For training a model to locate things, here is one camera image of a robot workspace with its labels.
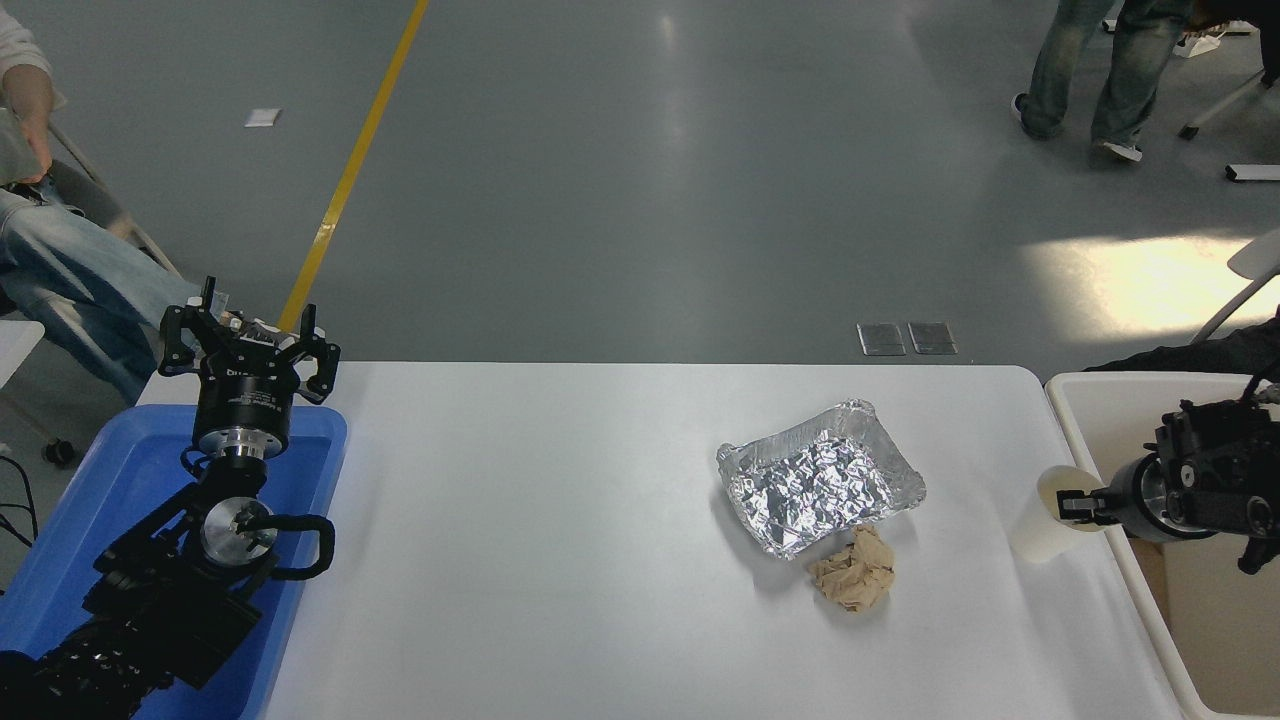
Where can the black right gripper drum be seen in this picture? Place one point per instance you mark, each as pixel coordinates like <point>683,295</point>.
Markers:
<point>1128,500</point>

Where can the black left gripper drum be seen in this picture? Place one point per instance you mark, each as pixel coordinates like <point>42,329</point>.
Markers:
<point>246,390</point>

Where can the pale paper cup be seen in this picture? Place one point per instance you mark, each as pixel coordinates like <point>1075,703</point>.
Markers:
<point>1040,530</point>

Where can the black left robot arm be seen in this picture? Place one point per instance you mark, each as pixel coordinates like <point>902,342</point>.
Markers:
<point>150,600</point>

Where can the large pale bin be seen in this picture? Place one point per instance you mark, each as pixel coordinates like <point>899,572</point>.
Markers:
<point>1110,420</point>

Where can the seated person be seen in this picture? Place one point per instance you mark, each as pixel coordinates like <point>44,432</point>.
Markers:
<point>70,270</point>

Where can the blue plastic tray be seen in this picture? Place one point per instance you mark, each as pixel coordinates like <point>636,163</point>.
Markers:
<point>110,480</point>

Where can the grey chair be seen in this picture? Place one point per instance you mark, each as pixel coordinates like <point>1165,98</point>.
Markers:
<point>90,200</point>

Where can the person in dark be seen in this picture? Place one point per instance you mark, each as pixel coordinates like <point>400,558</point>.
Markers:
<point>1200,357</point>

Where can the white side table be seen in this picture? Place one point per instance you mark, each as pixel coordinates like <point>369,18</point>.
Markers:
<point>15,345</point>

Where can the black caster wheel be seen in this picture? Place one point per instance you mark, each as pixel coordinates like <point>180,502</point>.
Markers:
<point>58,452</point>

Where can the metal floor plate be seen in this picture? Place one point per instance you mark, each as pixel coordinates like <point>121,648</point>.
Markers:
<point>881,339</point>
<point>932,338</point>

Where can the crumpled tan paper ball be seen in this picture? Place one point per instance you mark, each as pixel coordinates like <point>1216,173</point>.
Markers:
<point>852,575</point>

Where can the silver foil tray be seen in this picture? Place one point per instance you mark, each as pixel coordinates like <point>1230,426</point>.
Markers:
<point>815,480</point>

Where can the white floor bar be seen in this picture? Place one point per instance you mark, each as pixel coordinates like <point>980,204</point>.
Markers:
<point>1252,173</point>

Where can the white chair base with casters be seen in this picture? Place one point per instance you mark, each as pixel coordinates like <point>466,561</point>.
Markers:
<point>1225,105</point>

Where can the walking person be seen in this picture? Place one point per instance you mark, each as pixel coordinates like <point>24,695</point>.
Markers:
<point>1125,70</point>

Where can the white power strip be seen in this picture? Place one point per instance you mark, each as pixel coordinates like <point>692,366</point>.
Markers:
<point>1200,46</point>

